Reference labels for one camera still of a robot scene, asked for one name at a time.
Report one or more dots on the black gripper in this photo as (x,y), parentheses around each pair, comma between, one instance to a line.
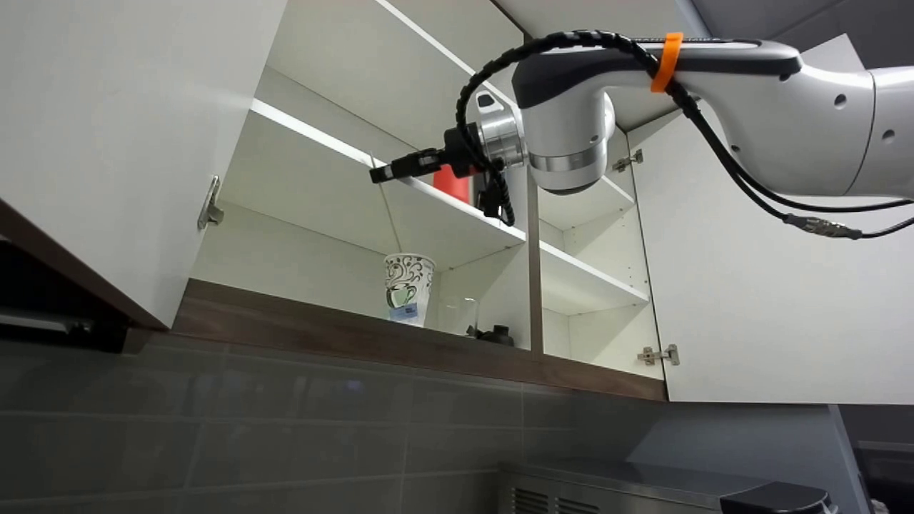
(471,154)

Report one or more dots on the red cup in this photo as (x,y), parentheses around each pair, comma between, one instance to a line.
(456,186)

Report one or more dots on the small black object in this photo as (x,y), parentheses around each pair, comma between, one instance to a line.
(489,335)

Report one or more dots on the metal door hinge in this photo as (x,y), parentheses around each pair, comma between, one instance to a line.
(627,161)
(210,207)
(657,354)

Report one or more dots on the white cabinet door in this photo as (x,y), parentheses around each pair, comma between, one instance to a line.
(761,303)
(96,144)

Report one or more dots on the black box device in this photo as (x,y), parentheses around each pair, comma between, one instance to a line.
(776,498)

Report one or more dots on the white wall cabinet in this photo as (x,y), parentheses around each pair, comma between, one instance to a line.
(316,180)

